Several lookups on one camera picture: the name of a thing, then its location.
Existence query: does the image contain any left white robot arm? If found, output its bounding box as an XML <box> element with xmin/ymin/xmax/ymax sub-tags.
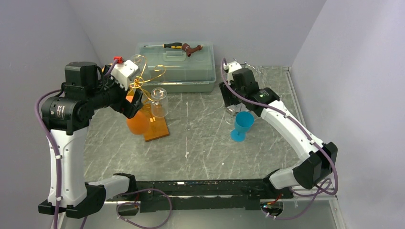
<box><xmin>36</xmin><ymin>59</ymin><xmax>143</xmax><ymax>219</ymax></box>

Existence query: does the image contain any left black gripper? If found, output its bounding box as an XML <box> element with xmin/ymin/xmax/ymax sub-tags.
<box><xmin>86</xmin><ymin>65</ymin><xmax>143</xmax><ymax>118</ymax></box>

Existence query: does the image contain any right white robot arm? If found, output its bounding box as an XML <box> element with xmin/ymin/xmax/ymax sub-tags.
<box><xmin>219</xmin><ymin>66</ymin><xmax>339</xmax><ymax>198</ymax></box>

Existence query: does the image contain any brown pipe fitting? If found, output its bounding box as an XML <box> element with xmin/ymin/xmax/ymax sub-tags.
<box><xmin>181</xmin><ymin>43</ymin><xmax>203</xmax><ymax>57</ymax></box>

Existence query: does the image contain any silver wire cup rack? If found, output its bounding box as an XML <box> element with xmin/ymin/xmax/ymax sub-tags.
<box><xmin>228</xmin><ymin>59</ymin><xmax>262</xmax><ymax>81</ymax></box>

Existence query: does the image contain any gold wire wine glass rack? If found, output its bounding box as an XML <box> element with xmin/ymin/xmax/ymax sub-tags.
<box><xmin>127</xmin><ymin>65</ymin><xmax>170</xmax><ymax>142</ymax></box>

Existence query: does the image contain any clear wine glass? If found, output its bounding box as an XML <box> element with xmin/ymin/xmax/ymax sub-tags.
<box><xmin>130</xmin><ymin>54</ymin><xmax>148</xmax><ymax>74</ymax></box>

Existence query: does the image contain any orange plastic wine glass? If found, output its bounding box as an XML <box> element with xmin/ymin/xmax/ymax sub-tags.
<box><xmin>127</xmin><ymin>104</ymin><xmax>150</xmax><ymax>135</ymax></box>

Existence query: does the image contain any black yellow screwdriver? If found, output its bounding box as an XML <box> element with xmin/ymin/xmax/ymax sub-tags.
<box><xmin>143</xmin><ymin>42</ymin><xmax>183</xmax><ymax>49</ymax></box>

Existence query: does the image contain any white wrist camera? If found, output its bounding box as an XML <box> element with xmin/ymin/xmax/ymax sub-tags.
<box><xmin>222</xmin><ymin>61</ymin><xmax>242</xmax><ymax>73</ymax></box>
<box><xmin>110</xmin><ymin>56</ymin><xmax>140</xmax><ymax>91</ymax></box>

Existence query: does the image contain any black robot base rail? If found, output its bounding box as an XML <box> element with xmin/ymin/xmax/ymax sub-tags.
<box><xmin>106</xmin><ymin>178</ymin><xmax>294</xmax><ymax>213</ymax></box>

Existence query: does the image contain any clear plastic storage box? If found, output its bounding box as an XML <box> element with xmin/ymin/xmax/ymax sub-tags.
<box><xmin>131</xmin><ymin>41</ymin><xmax>216</xmax><ymax>93</ymax></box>

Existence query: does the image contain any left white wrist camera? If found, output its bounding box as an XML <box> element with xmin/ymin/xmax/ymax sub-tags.
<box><xmin>110</xmin><ymin>56</ymin><xmax>140</xmax><ymax>91</ymax></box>

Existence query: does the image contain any small clear cup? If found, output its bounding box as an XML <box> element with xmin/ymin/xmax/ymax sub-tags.
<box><xmin>225</xmin><ymin>105</ymin><xmax>239</xmax><ymax>125</ymax></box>

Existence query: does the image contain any blue plastic wine glass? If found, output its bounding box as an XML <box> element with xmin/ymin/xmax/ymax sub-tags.
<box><xmin>230</xmin><ymin>111</ymin><xmax>255</xmax><ymax>142</ymax></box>

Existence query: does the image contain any clear stemless glass front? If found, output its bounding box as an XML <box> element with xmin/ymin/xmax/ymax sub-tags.
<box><xmin>151</xmin><ymin>87</ymin><xmax>169</xmax><ymax>118</ymax></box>

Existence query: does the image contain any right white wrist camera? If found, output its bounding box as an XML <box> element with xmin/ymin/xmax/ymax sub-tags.
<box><xmin>222</xmin><ymin>61</ymin><xmax>242</xmax><ymax>73</ymax></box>

